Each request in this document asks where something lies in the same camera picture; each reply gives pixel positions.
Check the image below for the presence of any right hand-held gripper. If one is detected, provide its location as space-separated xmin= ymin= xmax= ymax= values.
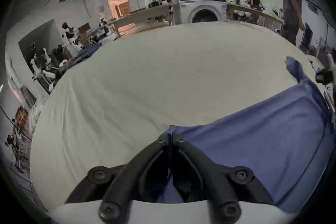
xmin=315 ymin=52 xmax=336 ymax=113

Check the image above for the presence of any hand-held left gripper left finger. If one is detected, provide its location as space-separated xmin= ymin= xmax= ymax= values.
xmin=66 ymin=134 xmax=170 ymax=224

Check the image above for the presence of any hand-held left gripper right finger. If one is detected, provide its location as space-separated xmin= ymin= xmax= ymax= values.
xmin=171 ymin=134 xmax=275 ymax=223

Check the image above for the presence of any blue shirt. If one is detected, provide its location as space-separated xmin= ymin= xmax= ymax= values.
xmin=156 ymin=56 xmax=336 ymax=214

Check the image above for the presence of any black monitor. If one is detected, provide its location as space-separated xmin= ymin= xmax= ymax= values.
xmin=300 ymin=23 xmax=314 ymax=51

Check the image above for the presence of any long wooden table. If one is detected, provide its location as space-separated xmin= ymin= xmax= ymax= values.
xmin=227 ymin=3 xmax=285 ymax=32
xmin=110 ymin=5 xmax=175 ymax=35

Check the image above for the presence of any bed with beige sheet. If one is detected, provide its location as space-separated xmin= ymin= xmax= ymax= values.
xmin=30 ymin=21 xmax=332 ymax=219

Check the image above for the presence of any dark blue garment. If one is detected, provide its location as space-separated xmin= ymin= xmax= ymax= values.
xmin=68 ymin=44 xmax=102 ymax=69

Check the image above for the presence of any white washing machine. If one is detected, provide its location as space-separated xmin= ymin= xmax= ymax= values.
xmin=179 ymin=0 xmax=228 ymax=24

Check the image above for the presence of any white robot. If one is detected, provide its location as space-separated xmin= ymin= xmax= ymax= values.
xmin=30 ymin=47 xmax=64 ymax=83

